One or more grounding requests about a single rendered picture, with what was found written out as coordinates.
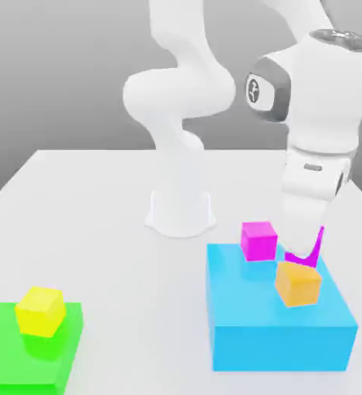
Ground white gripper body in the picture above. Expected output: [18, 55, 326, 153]
[281, 148, 354, 204]

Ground small magenta cube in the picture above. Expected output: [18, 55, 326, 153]
[240, 221, 279, 263]
[284, 225, 326, 268]

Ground small orange cube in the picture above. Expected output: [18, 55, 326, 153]
[274, 261, 323, 309]

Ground small yellow cube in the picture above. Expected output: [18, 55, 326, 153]
[14, 285, 67, 339]

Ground large blue box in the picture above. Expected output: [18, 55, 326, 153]
[205, 242, 360, 373]

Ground large green box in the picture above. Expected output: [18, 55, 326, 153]
[0, 301, 84, 395]

